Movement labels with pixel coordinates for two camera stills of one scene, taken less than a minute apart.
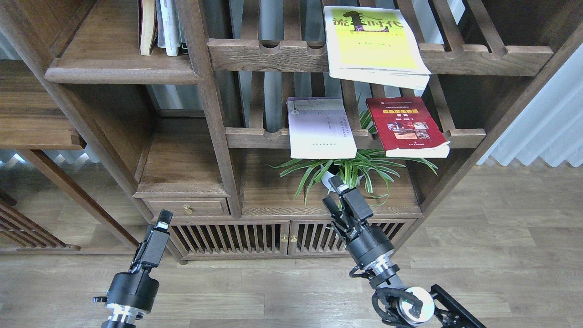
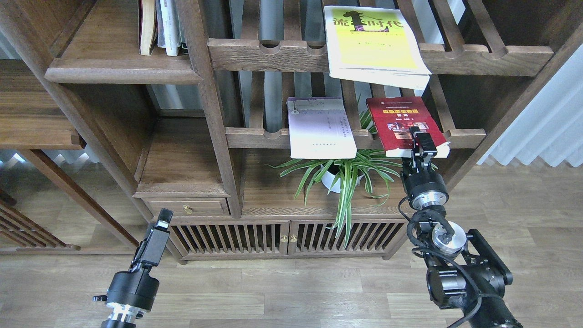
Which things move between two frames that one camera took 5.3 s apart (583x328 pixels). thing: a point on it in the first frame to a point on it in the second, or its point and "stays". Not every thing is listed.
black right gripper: x=365 y=242 to x=424 y=186
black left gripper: x=137 y=290 stays
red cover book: x=406 y=127 stays
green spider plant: x=371 y=166 stays
